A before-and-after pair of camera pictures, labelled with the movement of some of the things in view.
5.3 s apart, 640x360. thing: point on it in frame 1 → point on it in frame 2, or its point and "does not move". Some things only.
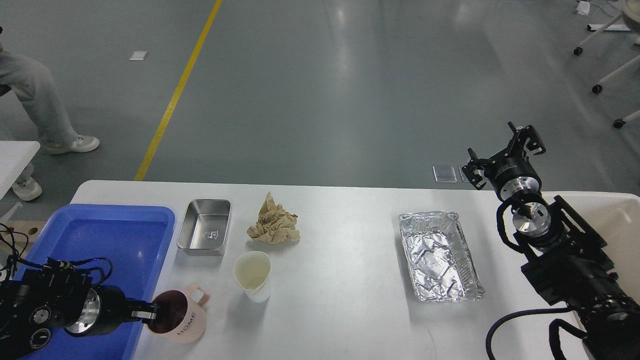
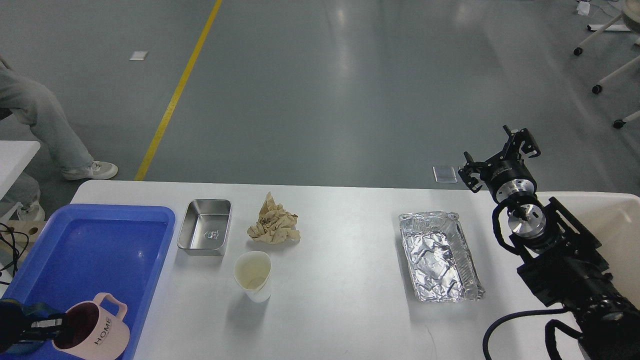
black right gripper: x=512 y=173 does not move
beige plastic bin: x=614 y=218 does not move
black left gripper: x=107 y=308 → x=16 y=326
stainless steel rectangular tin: x=204 y=227 does not move
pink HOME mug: x=181 y=314 → x=94 y=334
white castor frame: x=631 y=9 does not move
